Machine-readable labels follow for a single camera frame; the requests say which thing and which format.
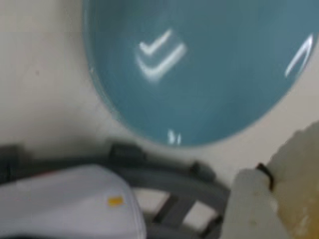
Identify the gray circular toy train track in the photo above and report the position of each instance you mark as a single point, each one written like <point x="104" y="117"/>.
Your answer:
<point x="174" y="174"/>

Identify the round blue ceramic dish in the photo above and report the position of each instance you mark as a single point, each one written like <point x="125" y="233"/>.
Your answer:
<point x="199" y="74"/>

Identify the yellow egg sushi toy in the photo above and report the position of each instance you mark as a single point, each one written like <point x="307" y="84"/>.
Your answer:
<point x="299" y="174"/>

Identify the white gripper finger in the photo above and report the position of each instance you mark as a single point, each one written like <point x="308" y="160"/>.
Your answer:
<point x="246" y="211"/>

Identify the small black band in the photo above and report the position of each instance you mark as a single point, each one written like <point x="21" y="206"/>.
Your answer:
<point x="268" y="176"/>

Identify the white toy train car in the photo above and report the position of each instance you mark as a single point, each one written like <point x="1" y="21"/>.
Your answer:
<point x="62" y="204"/>

